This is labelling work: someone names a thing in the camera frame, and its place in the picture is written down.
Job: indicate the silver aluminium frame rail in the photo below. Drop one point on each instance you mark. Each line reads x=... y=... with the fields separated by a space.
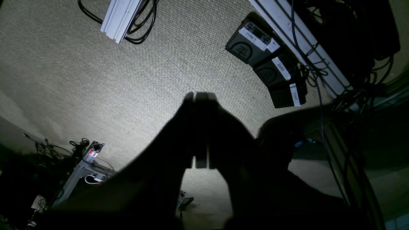
x=118 y=18

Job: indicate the black labelled power box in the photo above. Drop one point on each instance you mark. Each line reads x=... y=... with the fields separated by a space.
x=254 y=40

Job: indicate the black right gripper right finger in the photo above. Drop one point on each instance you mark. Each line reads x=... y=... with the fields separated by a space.
x=252 y=177

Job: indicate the long white aluminium rail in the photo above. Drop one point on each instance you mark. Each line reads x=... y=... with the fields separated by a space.
x=282 y=16

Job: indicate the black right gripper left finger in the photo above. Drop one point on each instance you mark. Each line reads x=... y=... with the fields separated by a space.
x=143 y=195

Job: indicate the grey bracket with cables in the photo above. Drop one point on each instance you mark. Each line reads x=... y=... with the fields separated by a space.
x=87 y=169

